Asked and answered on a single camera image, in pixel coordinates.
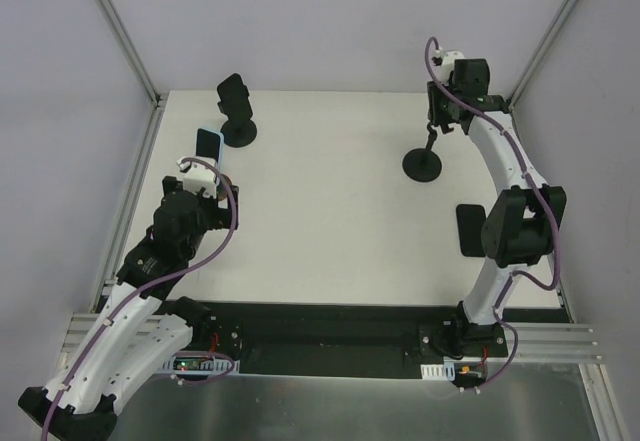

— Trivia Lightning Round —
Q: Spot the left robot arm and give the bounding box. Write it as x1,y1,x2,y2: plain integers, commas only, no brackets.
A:
18,176,239,440

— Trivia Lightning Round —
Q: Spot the left aluminium frame post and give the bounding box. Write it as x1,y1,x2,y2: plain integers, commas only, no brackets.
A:
94,0,162,107

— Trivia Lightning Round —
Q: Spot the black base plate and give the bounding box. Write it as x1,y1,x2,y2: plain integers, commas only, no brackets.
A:
164,299,509,378

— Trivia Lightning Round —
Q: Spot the right white cable duct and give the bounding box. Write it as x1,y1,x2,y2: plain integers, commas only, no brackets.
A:
420,361,456,382

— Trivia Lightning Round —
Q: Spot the left white cable duct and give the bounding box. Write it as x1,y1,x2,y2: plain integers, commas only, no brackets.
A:
156,355,240,376

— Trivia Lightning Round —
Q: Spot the blue case phone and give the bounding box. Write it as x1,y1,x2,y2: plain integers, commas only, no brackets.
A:
195,128,224,164

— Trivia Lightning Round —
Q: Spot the black phone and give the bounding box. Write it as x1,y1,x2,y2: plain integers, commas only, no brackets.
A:
216,73,253,123
456,204,486,258

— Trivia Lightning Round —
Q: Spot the black round base stand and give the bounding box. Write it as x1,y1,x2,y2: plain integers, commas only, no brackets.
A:
402,121,442,183

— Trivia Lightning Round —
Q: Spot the aluminium frame post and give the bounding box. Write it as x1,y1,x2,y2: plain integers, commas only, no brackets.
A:
507,0,582,111
94,0,162,107

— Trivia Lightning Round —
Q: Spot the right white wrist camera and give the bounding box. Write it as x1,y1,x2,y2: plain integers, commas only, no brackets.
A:
431,50,465,84

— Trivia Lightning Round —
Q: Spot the rear black phone stand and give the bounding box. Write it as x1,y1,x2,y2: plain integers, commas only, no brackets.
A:
218,100,257,148

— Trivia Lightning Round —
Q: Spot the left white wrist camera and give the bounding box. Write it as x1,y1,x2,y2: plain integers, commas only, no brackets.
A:
176,156,219,199

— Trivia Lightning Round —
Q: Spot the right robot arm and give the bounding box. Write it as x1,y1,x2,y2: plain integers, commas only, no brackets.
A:
427,51,567,359

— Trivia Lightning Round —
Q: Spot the brown base phone stand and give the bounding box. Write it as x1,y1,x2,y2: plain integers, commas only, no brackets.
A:
216,174,232,201

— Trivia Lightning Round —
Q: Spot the right aluminium frame post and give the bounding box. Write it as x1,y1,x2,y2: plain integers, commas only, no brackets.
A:
507,0,582,111

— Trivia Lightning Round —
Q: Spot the white cable duct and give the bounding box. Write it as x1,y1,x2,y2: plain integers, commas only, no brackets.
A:
420,361,456,382
156,355,240,376

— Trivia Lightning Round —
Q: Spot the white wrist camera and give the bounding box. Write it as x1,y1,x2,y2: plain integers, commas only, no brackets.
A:
431,50,465,84
176,156,219,199

